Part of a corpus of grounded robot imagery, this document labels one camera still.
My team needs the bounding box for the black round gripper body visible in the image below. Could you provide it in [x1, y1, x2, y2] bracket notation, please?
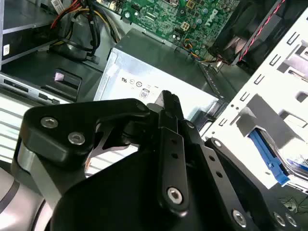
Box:
[51, 146, 232, 231]

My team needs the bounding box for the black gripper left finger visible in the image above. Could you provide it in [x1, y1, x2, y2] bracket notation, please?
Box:
[17, 90, 190, 217]

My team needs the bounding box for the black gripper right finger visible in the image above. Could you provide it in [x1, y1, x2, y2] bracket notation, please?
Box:
[172, 93, 302, 231]

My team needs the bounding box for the hard disk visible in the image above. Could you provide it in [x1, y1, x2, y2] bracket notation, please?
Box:
[249, 128, 308, 187]

